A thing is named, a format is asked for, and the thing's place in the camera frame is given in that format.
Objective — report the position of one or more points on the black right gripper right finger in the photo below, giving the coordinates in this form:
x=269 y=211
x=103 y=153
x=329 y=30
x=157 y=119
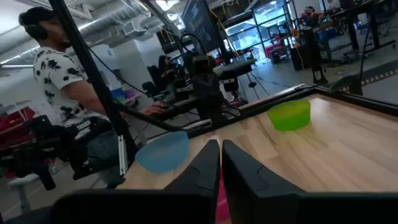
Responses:
x=248 y=180

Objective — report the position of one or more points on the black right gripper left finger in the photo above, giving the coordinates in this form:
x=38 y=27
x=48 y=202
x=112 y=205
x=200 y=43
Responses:
x=202 y=168

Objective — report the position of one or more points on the pink plastic bowl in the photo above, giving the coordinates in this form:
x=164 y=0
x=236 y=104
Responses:
x=222 y=205

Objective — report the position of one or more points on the blue plastic bowl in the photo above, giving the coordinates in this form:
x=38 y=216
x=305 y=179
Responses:
x=161 y=154

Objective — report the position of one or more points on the stack of colourful bowls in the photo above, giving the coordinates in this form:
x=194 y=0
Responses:
x=289 y=116

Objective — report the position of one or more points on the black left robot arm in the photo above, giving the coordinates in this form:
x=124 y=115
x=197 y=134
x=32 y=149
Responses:
x=206 y=90

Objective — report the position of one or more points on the silver aluminium bar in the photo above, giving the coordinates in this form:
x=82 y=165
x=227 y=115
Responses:
x=122 y=155

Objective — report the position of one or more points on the person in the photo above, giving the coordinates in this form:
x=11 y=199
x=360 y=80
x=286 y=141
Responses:
x=59 y=74
x=311 y=15
x=164 y=70

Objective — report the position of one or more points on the black workbench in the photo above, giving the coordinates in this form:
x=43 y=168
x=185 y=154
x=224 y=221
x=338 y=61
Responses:
x=233 y=67

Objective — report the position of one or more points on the dark computer monitor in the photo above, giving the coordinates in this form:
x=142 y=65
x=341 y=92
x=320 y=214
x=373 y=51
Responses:
x=199 y=21

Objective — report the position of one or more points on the white stool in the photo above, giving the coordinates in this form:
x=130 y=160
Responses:
x=21 y=183

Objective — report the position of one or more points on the red fabric seat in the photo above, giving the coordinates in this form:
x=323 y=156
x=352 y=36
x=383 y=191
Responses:
x=15 y=121

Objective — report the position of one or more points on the black aluminium table frame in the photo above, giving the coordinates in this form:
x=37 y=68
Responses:
x=357 y=101

